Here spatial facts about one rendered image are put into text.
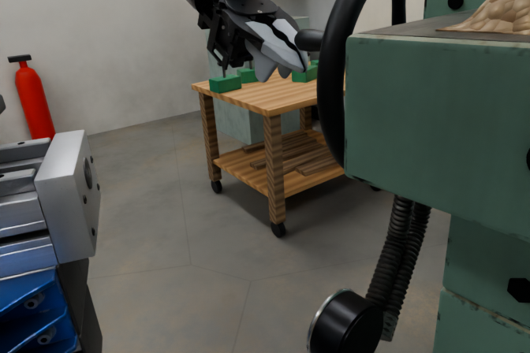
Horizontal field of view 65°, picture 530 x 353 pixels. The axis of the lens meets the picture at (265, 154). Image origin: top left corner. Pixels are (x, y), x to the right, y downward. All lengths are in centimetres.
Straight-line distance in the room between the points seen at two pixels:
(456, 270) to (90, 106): 291
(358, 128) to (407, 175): 3
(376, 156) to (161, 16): 302
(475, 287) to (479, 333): 4
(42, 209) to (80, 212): 3
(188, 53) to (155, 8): 39
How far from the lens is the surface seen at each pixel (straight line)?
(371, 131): 16
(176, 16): 320
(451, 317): 34
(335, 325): 33
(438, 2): 40
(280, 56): 49
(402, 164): 16
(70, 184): 41
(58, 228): 43
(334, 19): 43
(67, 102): 307
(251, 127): 246
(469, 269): 31
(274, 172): 148
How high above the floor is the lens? 92
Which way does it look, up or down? 23 degrees down
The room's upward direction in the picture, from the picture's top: 4 degrees counter-clockwise
